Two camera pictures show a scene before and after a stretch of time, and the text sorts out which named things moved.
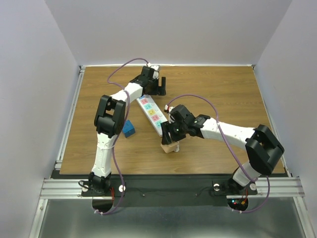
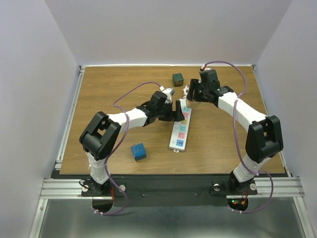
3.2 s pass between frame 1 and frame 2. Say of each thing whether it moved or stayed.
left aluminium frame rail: stayed
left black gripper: moved
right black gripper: moved
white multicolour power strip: moved
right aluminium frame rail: stayed
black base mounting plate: stayed
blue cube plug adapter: moved
